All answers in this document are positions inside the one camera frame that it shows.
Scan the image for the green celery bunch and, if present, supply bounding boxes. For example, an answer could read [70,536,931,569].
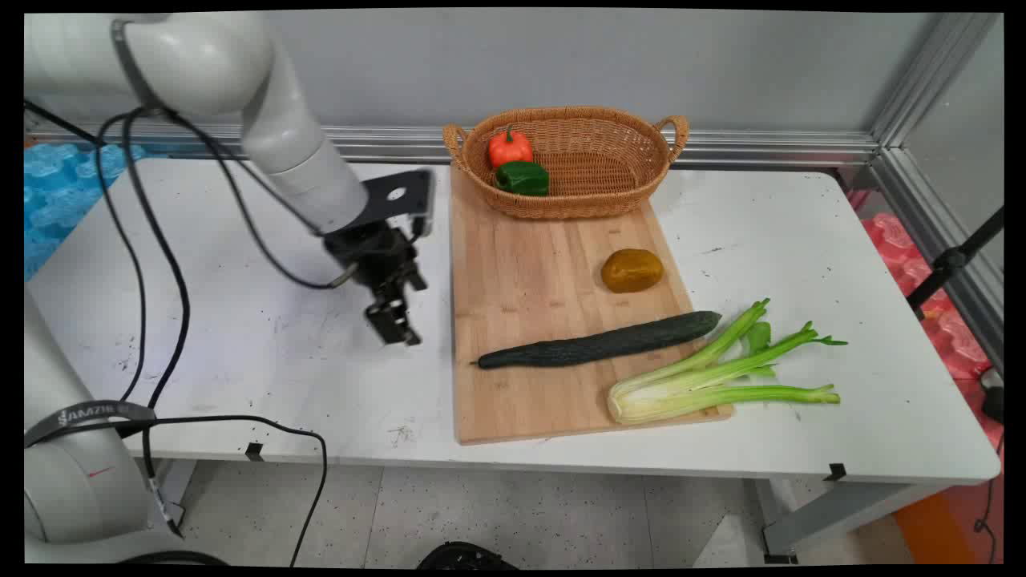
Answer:
[606,297,849,426]

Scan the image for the brown yellow potato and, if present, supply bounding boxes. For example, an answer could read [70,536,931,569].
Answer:
[600,248,665,294]

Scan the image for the orange bell pepper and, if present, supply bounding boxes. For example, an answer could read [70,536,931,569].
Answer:
[487,124,535,170]

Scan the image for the aluminium frame rails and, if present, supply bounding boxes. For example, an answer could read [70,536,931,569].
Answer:
[24,12,1004,373]

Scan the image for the red foam mat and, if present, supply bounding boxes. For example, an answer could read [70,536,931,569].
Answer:
[848,188,1004,451]

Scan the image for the black cable looping to floor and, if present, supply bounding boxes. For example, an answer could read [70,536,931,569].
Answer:
[120,414,329,567]

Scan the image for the black cable band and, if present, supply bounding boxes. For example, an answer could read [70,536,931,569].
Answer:
[110,19,165,113]

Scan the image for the black device beside table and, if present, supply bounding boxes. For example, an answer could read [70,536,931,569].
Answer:
[980,367,1004,426]

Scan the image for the black round floor object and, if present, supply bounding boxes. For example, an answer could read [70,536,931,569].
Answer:
[415,541,520,571]

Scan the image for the wooden cutting board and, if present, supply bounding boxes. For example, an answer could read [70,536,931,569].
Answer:
[448,164,736,446]

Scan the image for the black tripod stand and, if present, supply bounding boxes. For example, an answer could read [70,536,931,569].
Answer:
[906,206,1004,321]

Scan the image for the grey printed velcro strap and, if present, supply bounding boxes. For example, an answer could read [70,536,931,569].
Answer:
[24,399,159,449]

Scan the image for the woven wicker basket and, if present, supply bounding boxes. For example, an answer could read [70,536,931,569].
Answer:
[442,105,690,220]

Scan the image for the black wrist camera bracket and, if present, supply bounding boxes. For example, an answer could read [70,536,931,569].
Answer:
[351,167,436,239]

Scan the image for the grey table leg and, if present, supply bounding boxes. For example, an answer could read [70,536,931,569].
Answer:
[753,478,956,565]
[147,458,198,531]

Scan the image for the blue foam mat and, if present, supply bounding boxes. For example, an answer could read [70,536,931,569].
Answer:
[24,142,150,283]

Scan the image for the black cable with white label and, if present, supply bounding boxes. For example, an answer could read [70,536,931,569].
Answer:
[120,108,193,539]

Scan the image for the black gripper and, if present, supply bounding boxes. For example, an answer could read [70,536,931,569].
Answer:
[324,220,430,348]

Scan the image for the green bell pepper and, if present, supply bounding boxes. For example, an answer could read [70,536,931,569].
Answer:
[493,160,551,197]

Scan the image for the dark green cucumber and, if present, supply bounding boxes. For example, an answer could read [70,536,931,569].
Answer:
[471,310,723,370]

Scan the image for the thin black cable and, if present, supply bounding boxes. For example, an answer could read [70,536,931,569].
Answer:
[24,99,150,403]

